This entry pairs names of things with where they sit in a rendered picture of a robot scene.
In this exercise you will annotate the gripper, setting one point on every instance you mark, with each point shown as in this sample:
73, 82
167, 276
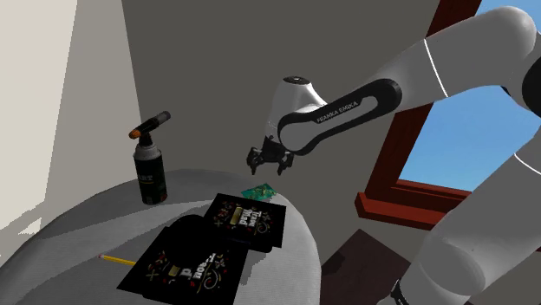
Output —
272, 151

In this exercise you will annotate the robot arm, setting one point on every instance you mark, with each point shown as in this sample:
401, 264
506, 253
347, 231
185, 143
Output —
465, 55

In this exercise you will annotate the green patterned card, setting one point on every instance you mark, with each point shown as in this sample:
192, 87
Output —
258, 192

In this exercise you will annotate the small black patterned book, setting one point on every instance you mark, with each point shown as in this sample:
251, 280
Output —
249, 219

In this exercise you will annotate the black gas torch canister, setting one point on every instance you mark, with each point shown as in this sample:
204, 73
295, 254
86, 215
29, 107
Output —
150, 177

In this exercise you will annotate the red-brown framed window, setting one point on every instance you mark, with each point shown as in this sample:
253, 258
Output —
399, 143

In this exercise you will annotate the large black patterned book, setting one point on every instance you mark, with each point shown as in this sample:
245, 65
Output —
190, 270

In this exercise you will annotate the yellow pencil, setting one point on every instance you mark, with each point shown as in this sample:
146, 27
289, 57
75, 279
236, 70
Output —
118, 260

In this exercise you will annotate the grey round table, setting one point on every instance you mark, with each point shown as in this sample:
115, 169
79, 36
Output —
84, 228

